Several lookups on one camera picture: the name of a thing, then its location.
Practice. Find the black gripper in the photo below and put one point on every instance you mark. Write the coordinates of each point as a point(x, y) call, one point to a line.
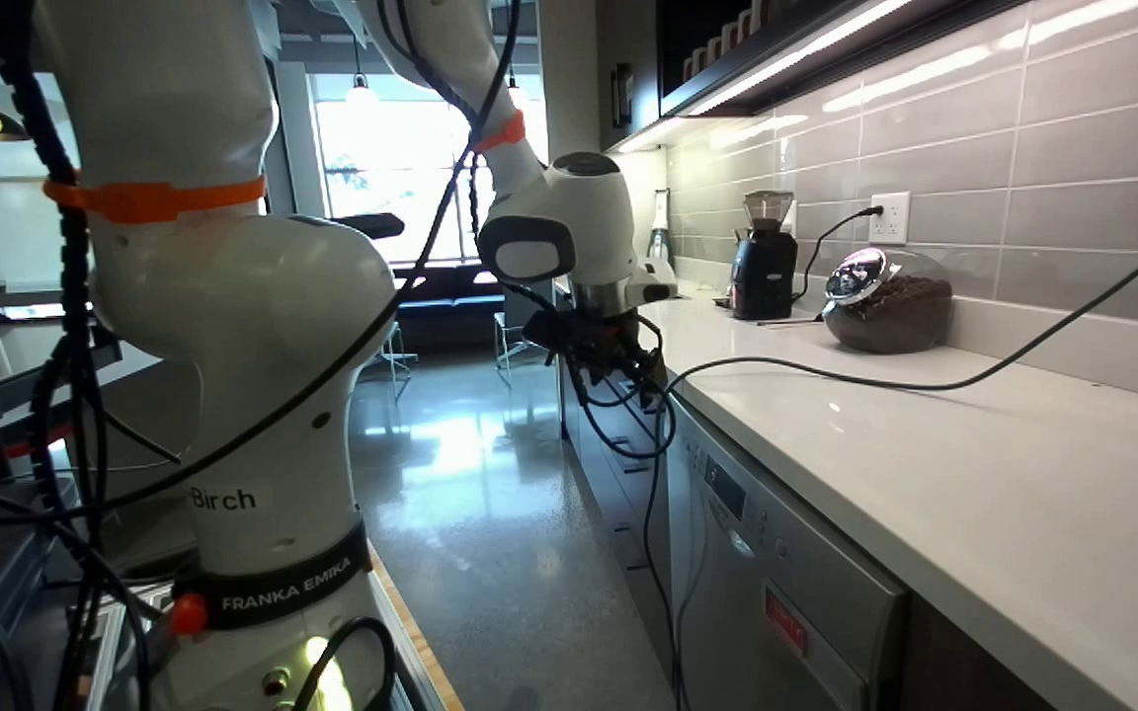
point(589, 341)

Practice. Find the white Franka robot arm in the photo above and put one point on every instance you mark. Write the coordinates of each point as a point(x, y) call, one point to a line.
point(238, 331)

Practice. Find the black coffee grinder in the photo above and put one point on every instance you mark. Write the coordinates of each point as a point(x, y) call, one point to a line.
point(764, 270)

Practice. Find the stainless steel Bosch dishwasher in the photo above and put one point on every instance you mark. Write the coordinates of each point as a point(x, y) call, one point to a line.
point(753, 554)

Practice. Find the glass jar of coffee beans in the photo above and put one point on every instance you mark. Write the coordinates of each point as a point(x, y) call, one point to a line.
point(888, 307)

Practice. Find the red sticker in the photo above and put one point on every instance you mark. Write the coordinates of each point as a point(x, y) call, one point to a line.
point(788, 627)

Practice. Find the wooden cart top edge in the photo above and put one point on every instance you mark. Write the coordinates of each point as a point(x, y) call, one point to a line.
point(418, 644)

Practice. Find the under-cabinet light strip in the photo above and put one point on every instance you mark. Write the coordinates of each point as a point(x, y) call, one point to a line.
point(793, 58)

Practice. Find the dark wood cabinet door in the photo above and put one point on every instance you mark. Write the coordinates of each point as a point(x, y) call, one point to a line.
point(958, 673)

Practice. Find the white four-socket wall outlet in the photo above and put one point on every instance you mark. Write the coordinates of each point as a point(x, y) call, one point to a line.
point(892, 220)

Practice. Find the dark upper wall cabinet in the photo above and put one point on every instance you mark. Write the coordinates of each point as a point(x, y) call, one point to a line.
point(699, 41)

